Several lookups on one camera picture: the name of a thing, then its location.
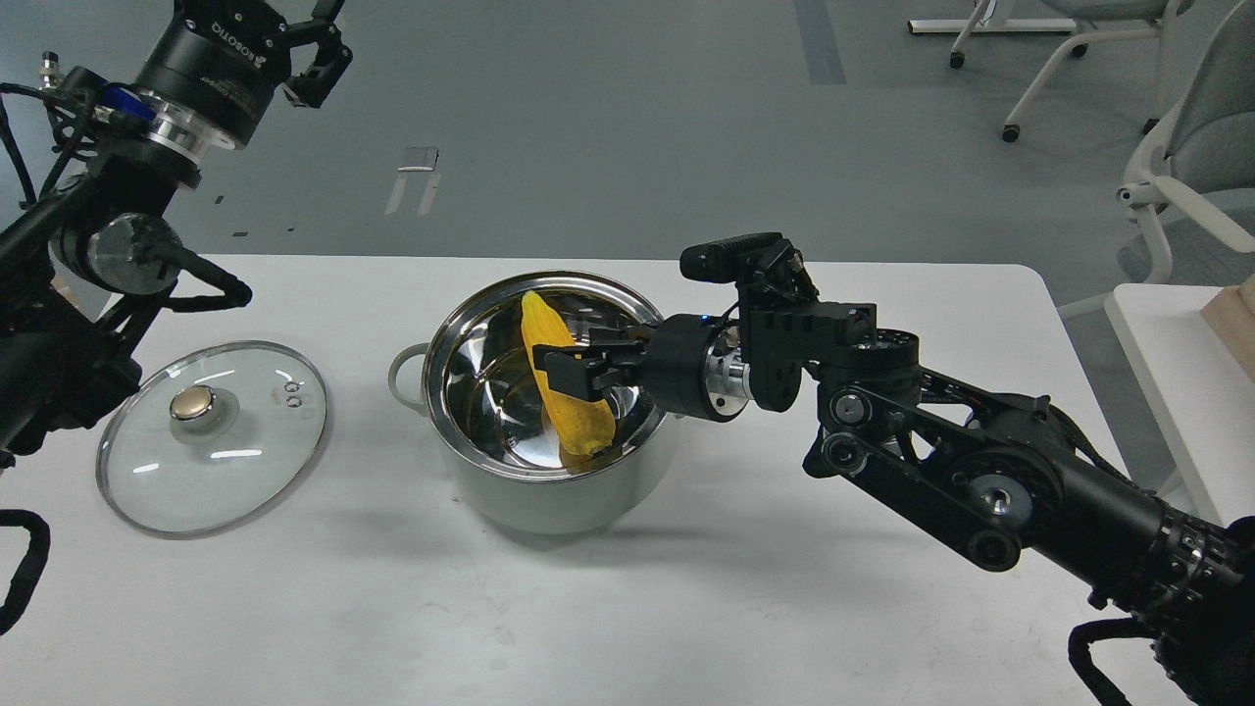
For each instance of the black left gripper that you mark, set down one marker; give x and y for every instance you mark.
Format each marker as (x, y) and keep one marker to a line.
(225, 60)

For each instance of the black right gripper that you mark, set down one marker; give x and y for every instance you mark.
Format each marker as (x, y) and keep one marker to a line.
(688, 364)

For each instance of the yellow corn cob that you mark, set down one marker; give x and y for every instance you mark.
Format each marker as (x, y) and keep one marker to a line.
(584, 428)

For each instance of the glass pot lid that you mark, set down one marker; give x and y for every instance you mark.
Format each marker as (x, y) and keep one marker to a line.
(214, 439)

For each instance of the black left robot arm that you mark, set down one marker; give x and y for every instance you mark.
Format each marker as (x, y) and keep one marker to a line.
(90, 260)

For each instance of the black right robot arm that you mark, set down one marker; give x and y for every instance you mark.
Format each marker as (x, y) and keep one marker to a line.
(987, 474)

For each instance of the grey steel cooking pot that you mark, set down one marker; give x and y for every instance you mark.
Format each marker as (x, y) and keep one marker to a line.
(473, 382)

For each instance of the white side table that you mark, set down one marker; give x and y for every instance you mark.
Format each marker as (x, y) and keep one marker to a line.
(1201, 398)

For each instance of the grey white office chair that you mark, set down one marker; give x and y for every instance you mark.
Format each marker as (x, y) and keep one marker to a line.
(1204, 146)

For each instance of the wooden block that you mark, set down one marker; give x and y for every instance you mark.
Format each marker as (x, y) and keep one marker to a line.
(1230, 315)

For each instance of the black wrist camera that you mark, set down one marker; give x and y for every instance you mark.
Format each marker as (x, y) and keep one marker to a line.
(723, 261)

